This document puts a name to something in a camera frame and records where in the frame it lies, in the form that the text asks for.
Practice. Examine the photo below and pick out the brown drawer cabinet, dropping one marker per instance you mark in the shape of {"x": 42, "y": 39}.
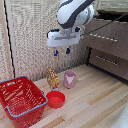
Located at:
{"x": 110, "y": 15}

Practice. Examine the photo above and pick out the pink plastic cup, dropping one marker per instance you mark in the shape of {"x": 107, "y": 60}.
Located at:
{"x": 69, "y": 79}

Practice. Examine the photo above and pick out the red plastic bowl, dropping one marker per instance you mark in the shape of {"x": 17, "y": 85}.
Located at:
{"x": 55, "y": 99}

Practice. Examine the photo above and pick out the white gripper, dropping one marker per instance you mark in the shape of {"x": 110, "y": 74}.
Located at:
{"x": 63, "y": 38}

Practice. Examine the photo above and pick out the toy giraffe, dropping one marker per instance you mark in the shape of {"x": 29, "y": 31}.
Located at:
{"x": 52, "y": 79}

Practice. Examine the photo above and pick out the beige woven folding screen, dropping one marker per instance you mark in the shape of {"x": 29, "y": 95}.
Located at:
{"x": 30, "y": 36}

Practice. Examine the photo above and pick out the red plastic shopping basket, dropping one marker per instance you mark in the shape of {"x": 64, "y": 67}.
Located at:
{"x": 20, "y": 100}

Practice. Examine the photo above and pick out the white black Franka robot arm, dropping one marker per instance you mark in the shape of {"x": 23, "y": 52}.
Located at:
{"x": 74, "y": 12}

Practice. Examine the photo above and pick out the brown fabric-front drawer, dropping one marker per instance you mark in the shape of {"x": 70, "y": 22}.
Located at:
{"x": 110, "y": 46}
{"x": 106, "y": 68}

